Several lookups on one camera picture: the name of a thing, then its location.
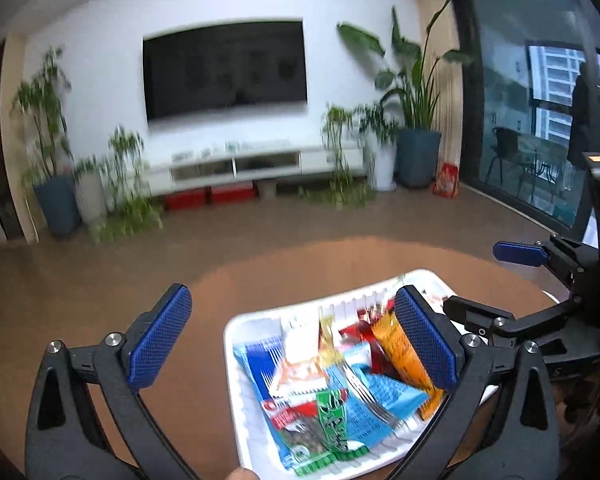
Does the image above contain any trailing vine plant left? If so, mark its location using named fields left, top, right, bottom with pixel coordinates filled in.
left=92, top=126, right=162, bottom=243

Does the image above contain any red storage box left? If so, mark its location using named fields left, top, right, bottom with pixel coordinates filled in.
left=163, top=188, right=208, bottom=211

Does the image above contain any trailing vine plant right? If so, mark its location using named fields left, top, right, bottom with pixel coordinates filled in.
left=299, top=104, right=374, bottom=210

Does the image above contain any white tv console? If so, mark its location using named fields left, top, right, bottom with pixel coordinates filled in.
left=144, top=145, right=336, bottom=196

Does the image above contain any white bear snack pack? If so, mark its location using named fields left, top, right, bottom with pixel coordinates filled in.
left=268, top=315, right=329, bottom=398

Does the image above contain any light blue snack pack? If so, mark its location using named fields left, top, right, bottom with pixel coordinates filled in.
left=326, top=346, right=428, bottom=448

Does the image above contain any tall plant blue pot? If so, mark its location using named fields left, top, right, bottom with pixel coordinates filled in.
left=12, top=47, right=81, bottom=238
left=337, top=0, right=477, bottom=190

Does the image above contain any plant in white pot right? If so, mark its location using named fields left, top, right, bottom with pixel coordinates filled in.
left=358, top=102, right=401, bottom=192

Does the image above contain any plant in white pot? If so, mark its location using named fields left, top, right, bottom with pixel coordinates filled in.
left=358, top=102, right=401, bottom=192
left=73, top=155, right=107, bottom=226

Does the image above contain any red paper bag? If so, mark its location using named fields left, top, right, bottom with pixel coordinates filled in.
left=432, top=162, right=460, bottom=200

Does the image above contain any trailing vine plant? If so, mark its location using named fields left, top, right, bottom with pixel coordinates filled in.
left=92, top=126, right=162, bottom=243
left=299, top=104, right=374, bottom=210

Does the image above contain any white plastic tray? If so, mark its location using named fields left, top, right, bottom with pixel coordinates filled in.
left=224, top=270, right=454, bottom=479

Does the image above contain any red storage box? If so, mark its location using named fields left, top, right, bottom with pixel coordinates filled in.
left=163, top=188, right=208, bottom=211
left=210, top=182, right=257, bottom=205

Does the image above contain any red storage box right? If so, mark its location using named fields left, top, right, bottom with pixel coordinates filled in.
left=210, top=182, right=257, bottom=205

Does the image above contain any wall mounted black television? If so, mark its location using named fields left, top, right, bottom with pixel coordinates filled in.
left=143, top=20, right=308, bottom=122

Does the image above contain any green red snack pack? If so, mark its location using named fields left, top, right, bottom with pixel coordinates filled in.
left=261, top=388, right=370, bottom=477

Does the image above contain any gold red snack pack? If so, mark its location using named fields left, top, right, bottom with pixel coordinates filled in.
left=318, top=315, right=343, bottom=370

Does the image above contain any tall plant blue pot left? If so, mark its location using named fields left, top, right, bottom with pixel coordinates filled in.
left=12, top=47, right=81, bottom=238

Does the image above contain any person left hand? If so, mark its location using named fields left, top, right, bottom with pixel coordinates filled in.
left=225, top=467, right=260, bottom=480

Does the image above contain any tall plant blue pot right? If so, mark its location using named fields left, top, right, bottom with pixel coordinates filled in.
left=337, top=0, right=477, bottom=190

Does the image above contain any orange long snack pack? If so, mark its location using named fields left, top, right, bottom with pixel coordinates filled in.
left=372, top=311, right=445, bottom=422

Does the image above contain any dark blue Tipo cake pack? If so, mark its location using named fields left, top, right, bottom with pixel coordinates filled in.
left=233, top=336, right=294, bottom=470

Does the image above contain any red Mylikes chocolate bag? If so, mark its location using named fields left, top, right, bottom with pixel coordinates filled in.
left=338, top=309, right=398, bottom=378

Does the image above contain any plant in white pot left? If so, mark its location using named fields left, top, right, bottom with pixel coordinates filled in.
left=73, top=155, right=107, bottom=226

